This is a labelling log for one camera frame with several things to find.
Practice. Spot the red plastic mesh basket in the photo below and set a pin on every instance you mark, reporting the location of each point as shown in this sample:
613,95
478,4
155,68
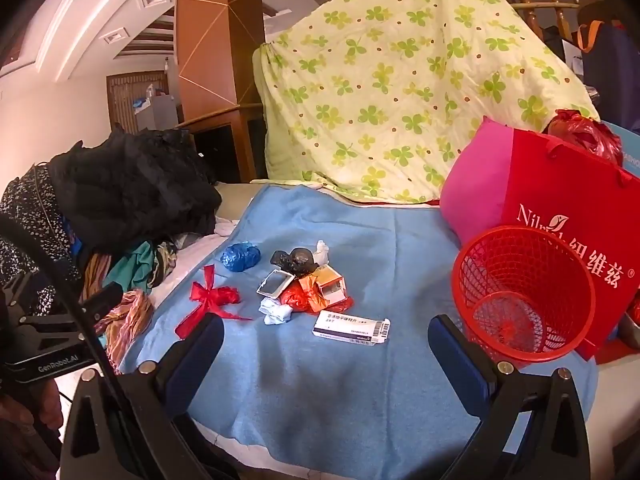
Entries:
575,285

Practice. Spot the orange and white carton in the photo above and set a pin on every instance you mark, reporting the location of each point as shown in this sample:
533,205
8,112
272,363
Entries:
330,282

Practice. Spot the wooden pillar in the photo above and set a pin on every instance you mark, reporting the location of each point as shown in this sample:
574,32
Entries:
215,35

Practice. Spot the black plastic bag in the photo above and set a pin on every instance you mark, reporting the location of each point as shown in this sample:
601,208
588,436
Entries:
295,260

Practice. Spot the patterned olive garment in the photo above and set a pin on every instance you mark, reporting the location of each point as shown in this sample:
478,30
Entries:
165,262

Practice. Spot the red paper shopping bag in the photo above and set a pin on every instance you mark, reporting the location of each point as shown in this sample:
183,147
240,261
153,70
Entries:
560,185

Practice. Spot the teal garment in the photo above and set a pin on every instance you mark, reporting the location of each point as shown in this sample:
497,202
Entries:
130,265

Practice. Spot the clover print quilt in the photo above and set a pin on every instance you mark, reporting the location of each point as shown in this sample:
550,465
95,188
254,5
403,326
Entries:
400,85

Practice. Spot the grey cabinet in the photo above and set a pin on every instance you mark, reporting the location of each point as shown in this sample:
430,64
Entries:
160,112

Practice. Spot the white and blue medicine box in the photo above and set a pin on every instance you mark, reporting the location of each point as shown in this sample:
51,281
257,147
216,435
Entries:
345,327

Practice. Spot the white tissue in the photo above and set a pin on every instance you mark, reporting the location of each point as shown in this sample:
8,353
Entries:
322,255
275,312

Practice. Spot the large red plastic bag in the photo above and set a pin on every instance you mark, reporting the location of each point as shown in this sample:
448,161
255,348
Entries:
580,132

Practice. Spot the wooden cabinet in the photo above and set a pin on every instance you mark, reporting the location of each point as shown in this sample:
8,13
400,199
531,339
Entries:
225,145

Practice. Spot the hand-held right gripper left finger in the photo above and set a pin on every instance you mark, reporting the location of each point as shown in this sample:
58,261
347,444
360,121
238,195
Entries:
200,355

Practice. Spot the person's left hand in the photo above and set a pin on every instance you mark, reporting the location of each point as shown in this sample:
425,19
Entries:
42,410

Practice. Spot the light blue cardboard box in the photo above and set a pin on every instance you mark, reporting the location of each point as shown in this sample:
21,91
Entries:
627,142

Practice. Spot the blue blanket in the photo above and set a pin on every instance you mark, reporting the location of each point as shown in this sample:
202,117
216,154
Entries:
350,395

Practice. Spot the red ribbon bow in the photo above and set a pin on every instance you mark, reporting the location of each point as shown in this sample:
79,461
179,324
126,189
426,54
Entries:
210,295

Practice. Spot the dark dotted garment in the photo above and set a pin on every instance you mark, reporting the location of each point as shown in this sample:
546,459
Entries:
30,210

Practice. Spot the small red plastic bag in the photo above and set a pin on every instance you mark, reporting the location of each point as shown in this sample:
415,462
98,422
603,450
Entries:
295,301

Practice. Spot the blue plastic bag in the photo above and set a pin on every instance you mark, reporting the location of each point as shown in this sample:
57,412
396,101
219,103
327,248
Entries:
240,257

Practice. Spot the pink pillow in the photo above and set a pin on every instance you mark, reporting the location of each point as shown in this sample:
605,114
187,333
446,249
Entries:
475,185

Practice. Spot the wooden door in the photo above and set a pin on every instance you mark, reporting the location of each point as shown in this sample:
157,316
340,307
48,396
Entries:
120,105

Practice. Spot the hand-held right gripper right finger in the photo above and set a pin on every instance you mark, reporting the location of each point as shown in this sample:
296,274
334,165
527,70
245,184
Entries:
460,365

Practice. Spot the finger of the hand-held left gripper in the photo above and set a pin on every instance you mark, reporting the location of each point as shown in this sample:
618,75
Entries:
102,300

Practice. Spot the black garment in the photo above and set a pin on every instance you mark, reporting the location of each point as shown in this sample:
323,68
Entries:
135,190

